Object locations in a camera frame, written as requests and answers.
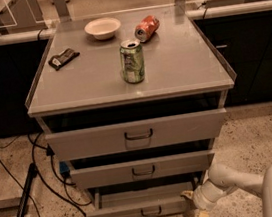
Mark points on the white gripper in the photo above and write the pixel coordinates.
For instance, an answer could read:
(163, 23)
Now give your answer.
(200, 198)

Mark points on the grey bottom drawer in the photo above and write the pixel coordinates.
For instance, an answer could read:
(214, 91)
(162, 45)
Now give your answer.
(157, 199)

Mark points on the grey drawer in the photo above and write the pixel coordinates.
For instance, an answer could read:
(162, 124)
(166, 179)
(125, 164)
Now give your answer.
(164, 166)
(157, 199)
(154, 132)

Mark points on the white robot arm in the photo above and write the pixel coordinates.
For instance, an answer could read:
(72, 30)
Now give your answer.
(222, 181)

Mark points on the grey middle drawer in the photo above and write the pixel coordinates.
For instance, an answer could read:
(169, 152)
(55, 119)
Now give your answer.
(164, 166)

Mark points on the grey drawer cabinet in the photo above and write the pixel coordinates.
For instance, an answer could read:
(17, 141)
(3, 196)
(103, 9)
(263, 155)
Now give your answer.
(182, 75)

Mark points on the grey top drawer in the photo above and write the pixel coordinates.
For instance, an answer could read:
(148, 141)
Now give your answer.
(154, 132)

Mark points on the blue plug box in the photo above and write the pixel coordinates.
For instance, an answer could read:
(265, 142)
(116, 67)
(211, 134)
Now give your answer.
(64, 169)

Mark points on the black bar on floor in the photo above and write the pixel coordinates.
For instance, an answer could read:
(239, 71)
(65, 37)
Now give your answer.
(32, 171)

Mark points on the green soda can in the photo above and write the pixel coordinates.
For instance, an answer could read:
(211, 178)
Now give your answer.
(132, 59)

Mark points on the orange soda can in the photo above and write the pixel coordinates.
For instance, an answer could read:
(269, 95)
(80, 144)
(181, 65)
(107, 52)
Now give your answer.
(146, 28)

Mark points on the white bowl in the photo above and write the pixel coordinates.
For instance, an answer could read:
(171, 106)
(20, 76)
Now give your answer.
(103, 29)

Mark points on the dark snack bag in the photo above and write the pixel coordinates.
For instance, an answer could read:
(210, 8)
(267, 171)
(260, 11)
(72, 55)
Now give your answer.
(58, 61)

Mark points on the white horizontal rail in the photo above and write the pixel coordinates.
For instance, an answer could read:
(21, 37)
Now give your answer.
(257, 7)

